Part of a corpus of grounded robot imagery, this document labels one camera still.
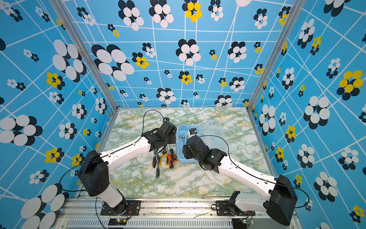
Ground yellow-handled pliers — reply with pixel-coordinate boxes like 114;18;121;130
159;146;168;166

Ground chrome ratchet wrench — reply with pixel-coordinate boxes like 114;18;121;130
156;155;160;178

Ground small orange screwdriver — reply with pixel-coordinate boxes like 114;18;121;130
152;155;158;168

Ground orange black screwdriver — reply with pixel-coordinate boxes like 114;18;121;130
168;149;177;169

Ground red-handled ratchet wrench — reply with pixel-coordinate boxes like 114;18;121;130
179;135;191;144

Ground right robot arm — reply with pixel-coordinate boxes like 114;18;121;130
183;135;298;226

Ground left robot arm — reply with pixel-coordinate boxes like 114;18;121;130
78;120;177;215

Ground right green circuit board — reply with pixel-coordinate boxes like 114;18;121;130
232;219;252;229

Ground green circuit board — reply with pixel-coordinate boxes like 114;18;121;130
108;219;127;226
232;219;252;229

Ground left green circuit board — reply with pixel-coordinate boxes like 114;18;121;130
108;219;127;226

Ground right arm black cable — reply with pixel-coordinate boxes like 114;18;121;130
197;135;310;209

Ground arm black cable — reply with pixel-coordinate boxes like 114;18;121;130
197;135;310;209
58;109;166;229

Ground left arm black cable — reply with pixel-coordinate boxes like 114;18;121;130
58;109;166;229

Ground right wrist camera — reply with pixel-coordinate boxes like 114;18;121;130
189;128;198;137

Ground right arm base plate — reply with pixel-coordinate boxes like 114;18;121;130
214;200;256;217

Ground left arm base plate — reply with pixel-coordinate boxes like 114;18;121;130
101;200;142;216

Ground aluminium front rail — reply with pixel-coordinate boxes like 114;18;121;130
54;197;304;229

